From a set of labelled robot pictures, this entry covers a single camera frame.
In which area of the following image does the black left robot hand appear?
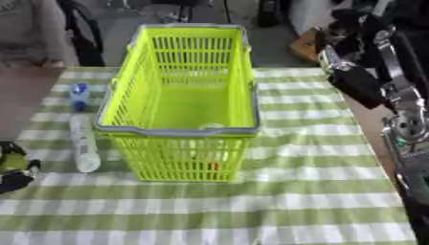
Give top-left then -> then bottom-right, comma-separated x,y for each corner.
0,141 -> 42,194

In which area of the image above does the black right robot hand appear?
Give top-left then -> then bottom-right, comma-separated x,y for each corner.
313,9 -> 397,110

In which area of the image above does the tan cardboard box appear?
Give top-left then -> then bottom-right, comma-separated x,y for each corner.
288,28 -> 326,62

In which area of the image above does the white tube bottle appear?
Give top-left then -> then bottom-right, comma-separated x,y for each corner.
67,114 -> 102,173

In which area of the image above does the blue and white small bottle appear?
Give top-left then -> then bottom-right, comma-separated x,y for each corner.
67,82 -> 93,113

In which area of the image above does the black upright object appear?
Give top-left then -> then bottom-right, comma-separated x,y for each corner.
255,0 -> 283,29

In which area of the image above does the person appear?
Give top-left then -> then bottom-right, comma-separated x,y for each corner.
0,0 -> 67,69

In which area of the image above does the black chair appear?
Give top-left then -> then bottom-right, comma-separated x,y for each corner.
55,0 -> 107,68

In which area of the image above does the lime green plastic basket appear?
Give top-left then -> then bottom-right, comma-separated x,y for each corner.
92,23 -> 263,184

